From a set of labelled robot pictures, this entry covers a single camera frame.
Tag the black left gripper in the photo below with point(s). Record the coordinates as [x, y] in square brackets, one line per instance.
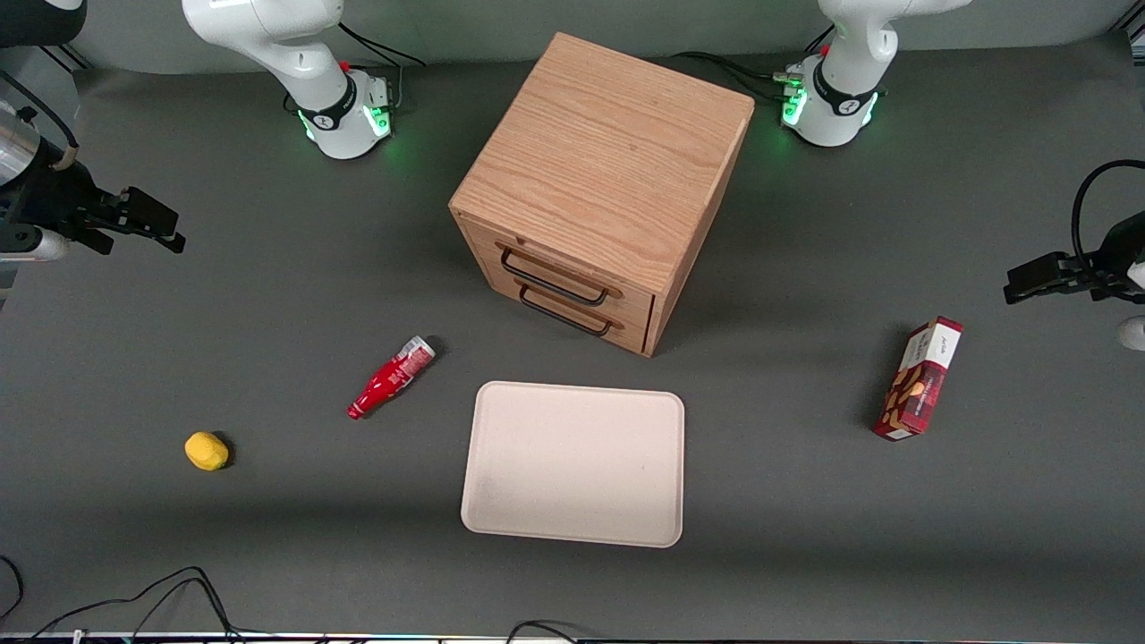
[1120, 254]

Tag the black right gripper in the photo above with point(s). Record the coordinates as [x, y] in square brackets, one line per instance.
[49, 199]

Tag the red coke bottle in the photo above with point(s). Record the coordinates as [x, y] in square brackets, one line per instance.
[391, 379]

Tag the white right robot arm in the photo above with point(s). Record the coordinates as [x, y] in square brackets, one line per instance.
[333, 89]

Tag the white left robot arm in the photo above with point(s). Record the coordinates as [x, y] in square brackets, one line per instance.
[836, 89]

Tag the beige plastic tray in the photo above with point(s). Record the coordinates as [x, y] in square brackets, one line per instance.
[574, 463]

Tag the red cookie box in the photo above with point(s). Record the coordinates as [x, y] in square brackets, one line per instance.
[921, 380]

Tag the yellow lemon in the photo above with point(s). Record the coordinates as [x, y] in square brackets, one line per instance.
[206, 451]

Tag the wooden drawer front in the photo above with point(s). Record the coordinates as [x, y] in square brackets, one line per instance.
[637, 304]
[637, 338]

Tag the wooden drawer cabinet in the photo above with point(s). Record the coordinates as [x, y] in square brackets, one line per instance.
[608, 152]

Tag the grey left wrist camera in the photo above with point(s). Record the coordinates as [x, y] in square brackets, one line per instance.
[1133, 333]

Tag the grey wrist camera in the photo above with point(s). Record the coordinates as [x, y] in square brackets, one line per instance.
[31, 245]
[1133, 333]

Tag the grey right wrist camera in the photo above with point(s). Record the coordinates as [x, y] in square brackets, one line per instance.
[31, 245]

